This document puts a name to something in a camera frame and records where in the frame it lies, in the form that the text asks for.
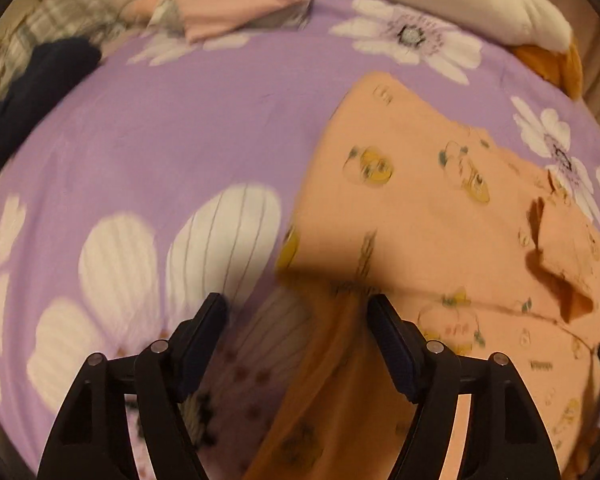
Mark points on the purple floral bedsheet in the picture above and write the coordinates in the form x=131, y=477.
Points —
x=145, y=170

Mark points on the navy dark cloth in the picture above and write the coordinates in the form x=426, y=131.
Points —
x=40, y=82

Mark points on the grey folded cloth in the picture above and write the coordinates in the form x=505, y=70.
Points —
x=166, y=12

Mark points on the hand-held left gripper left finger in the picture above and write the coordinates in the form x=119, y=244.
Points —
x=196, y=360

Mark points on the orange printed small garment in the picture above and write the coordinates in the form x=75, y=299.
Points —
x=405, y=210

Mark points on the plaid cloth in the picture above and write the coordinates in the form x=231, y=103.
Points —
x=65, y=20

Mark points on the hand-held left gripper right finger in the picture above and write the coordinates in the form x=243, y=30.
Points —
x=396, y=347

